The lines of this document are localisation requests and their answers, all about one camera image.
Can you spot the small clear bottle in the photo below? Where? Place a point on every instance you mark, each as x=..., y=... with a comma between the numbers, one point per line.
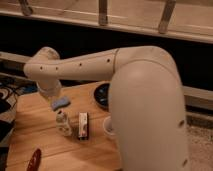
x=63, y=123

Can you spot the wooden table board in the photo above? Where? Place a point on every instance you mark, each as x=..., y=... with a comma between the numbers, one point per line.
x=35, y=128

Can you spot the blue sponge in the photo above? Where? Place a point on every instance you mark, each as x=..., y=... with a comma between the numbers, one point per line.
x=60, y=103

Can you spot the dark red object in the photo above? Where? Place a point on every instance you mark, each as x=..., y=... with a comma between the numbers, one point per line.
x=35, y=160

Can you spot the metal railing post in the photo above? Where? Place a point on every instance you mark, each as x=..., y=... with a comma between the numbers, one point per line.
x=25, y=8
x=166, y=16
x=102, y=7

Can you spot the metal railing post middle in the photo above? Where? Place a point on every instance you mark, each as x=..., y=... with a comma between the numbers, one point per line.
x=102, y=7

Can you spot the metal railing post right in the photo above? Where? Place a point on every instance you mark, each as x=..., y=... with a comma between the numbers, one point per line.
x=166, y=16

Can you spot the clear plastic cup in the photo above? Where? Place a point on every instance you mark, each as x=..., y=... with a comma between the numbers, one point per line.
x=108, y=129

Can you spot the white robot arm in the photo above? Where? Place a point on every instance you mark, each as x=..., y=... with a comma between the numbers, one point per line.
x=146, y=100

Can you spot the black round bowl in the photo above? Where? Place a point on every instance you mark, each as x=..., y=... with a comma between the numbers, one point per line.
x=101, y=95

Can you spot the metal railing post left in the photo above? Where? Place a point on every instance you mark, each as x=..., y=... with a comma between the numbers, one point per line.
x=25, y=8

